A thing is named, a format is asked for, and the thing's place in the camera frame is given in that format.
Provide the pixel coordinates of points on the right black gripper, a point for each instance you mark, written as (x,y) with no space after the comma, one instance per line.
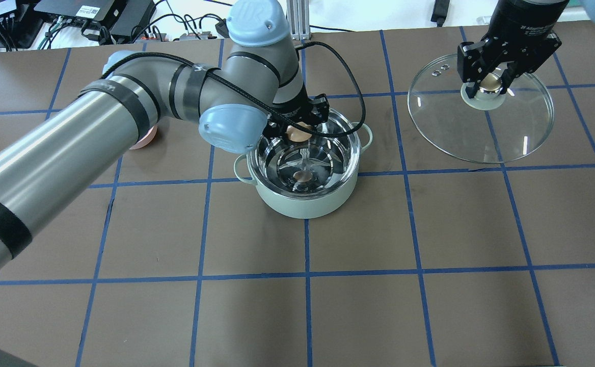
(525,19)

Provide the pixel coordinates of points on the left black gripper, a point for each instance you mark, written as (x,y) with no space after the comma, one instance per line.
(319,110)

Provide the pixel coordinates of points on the brown egg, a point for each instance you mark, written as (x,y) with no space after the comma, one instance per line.
(296,135)

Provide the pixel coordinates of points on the glass pot lid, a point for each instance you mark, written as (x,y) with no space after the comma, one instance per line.
(498,125)

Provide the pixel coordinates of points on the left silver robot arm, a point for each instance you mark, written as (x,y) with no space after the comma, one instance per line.
(47,169)

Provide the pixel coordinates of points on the light green electric pot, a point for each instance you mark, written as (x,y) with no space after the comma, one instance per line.
(310,179)

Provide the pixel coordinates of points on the black power adapter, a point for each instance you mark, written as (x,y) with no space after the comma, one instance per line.
(222,29)

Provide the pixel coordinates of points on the pink bowl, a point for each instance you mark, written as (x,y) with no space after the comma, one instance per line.
(146,139)

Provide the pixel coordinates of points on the aluminium frame post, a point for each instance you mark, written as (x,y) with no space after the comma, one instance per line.
(297,12)

